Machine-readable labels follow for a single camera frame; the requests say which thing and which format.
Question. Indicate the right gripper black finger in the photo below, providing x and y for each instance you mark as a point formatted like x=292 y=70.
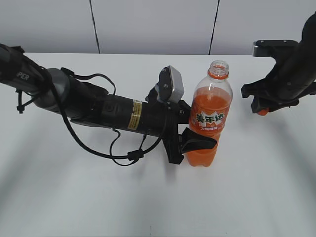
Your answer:
x=259 y=104
x=274 y=106

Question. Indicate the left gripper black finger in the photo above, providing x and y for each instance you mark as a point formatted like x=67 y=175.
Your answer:
x=191 y=141

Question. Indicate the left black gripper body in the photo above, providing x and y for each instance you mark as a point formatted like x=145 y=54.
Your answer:
x=164 y=118

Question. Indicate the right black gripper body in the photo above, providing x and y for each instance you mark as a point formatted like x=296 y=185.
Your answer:
x=288 y=80

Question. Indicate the orange bottle cap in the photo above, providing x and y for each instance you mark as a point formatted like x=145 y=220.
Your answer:
x=263 y=112

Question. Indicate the orange soda plastic bottle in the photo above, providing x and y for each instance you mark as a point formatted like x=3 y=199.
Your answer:
x=211 y=101

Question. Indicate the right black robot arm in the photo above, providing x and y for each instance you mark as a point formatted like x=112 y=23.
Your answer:
x=306 y=47

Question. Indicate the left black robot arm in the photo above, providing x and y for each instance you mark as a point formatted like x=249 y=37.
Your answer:
x=78 y=101

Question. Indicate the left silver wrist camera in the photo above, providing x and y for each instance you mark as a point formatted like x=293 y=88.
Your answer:
x=170 y=85

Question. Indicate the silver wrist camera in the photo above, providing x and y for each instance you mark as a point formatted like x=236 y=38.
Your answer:
x=170 y=85
x=271 y=48

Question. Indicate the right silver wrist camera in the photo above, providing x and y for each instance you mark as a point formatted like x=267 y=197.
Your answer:
x=271 y=48

